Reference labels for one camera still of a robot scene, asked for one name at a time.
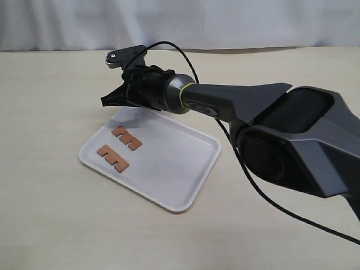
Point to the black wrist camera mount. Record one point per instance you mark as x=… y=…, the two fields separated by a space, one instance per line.
x=126 y=58

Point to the white plastic tray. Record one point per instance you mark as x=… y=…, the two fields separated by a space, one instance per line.
x=169 y=168

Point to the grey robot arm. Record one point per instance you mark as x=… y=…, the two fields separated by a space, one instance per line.
x=305 y=139

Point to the white backdrop curtain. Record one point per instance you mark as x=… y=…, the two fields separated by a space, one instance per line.
x=193 y=25

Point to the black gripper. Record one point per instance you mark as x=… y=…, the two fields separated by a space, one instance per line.
x=143 y=86

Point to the wooden notched piece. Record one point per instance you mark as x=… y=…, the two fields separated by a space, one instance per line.
x=113 y=158
x=125 y=137

